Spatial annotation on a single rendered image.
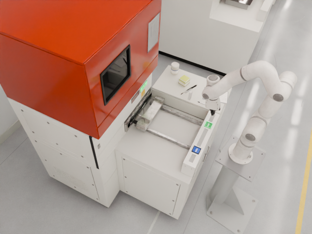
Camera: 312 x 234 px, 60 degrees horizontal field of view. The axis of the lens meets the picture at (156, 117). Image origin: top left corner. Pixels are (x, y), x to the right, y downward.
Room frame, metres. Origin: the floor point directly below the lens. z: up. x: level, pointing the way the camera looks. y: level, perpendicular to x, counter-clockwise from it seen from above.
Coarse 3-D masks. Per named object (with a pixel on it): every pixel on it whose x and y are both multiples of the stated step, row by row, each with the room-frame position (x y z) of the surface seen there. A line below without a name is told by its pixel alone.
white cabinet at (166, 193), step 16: (208, 144) 1.33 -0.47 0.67; (128, 160) 1.07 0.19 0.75; (128, 176) 1.08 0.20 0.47; (144, 176) 1.01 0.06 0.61; (160, 176) 0.96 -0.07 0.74; (128, 192) 1.08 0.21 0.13; (144, 192) 1.01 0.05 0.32; (160, 192) 0.95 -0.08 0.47; (176, 192) 0.90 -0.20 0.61; (160, 208) 0.95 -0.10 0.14; (176, 208) 0.89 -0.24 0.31
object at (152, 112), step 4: (152, 104) 1.56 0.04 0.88; (156, 104) 1.56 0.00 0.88; (160, 104) 1.57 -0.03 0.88; (152, 108) 1.52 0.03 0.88; (156, 108) 1.52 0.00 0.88; (160, 108) 1.54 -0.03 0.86; (148, 112) 1.47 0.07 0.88; (152, 112) 1.47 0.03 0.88; (156, 112) 1.48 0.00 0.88; (152, 116) 1.43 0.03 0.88; (140, 120) 1.38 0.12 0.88; (148, 124) 1.34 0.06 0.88; (136, 128) 1.31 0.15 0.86; (140, 128) 1.30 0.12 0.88
